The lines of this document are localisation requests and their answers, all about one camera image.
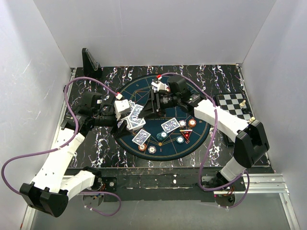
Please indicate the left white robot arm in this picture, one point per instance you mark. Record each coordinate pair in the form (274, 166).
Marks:
(48, 192)

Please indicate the blue white chips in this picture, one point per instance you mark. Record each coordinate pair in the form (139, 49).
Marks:
(182, 123)

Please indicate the round blue poker mat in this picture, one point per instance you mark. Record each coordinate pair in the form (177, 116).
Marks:
(138, 91)

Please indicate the red yellow chip stack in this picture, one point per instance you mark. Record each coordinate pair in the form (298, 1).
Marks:
(143, 147)

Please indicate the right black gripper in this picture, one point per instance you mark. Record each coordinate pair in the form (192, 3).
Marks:
(148, 109)

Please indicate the blue card being drawn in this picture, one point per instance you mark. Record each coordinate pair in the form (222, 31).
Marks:
(136, 112)

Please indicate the green poker chip stack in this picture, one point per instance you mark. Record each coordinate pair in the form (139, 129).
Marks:
(161, 136)

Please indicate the black white chessboard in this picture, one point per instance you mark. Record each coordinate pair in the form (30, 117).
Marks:
(230, 102)

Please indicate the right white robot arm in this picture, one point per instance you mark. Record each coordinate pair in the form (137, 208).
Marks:
(249, 137)

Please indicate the red yellow chips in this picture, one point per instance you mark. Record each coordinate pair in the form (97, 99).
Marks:
(192, 123)

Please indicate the black card shoe stand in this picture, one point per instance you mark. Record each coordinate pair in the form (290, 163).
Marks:
(91, 67)

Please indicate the red black triangle marker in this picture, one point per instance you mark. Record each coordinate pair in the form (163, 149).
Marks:
(186, 134)

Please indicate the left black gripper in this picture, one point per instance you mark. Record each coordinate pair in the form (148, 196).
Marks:
(122, 130)

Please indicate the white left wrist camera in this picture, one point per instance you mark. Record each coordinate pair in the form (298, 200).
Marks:
(121, 108)

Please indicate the aluminium frame rail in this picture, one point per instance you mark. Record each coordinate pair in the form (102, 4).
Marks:
(266, 206)

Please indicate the blue white chip stack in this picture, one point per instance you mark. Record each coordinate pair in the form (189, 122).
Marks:
(152, 149)

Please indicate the dealt blue playing card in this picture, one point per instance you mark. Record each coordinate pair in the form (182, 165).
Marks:
(132, 105)

